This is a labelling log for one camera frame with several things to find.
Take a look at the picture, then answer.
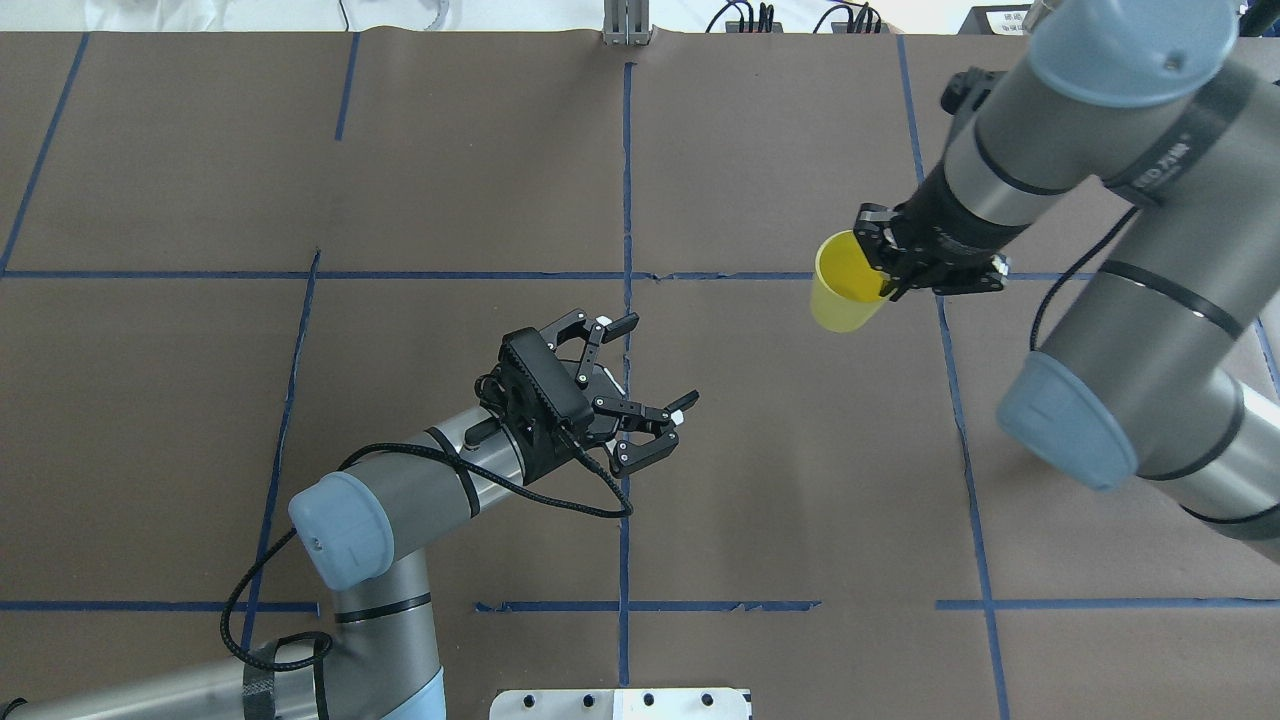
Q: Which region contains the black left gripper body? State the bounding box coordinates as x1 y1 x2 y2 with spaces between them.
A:
477 355 602 486

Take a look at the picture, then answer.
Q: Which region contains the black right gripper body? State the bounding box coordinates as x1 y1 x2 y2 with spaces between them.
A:
895 165 1009 296

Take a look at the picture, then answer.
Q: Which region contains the yellow plastic cup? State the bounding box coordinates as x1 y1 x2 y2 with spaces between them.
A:
810 231 888 333

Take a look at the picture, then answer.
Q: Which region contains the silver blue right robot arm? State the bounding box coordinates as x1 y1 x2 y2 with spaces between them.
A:
852 1 1279 559

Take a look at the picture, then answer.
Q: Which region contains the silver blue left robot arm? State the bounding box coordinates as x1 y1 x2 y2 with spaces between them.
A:
3 307 699 719

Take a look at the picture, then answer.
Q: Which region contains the brown paper table cover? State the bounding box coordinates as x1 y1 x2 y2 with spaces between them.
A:
1 29 1277 719

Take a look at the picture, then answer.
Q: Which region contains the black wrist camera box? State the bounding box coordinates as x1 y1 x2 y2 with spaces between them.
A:
495 327 593 437

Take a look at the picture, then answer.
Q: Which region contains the white pedestal column with base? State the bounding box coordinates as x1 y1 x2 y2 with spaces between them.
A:
489 687 754 719

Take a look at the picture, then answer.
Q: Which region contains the aluminium frame post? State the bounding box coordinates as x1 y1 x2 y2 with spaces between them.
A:
602 0 653 47

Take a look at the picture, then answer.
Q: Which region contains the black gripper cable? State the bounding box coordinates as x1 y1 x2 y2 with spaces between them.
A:
220 375 636 673

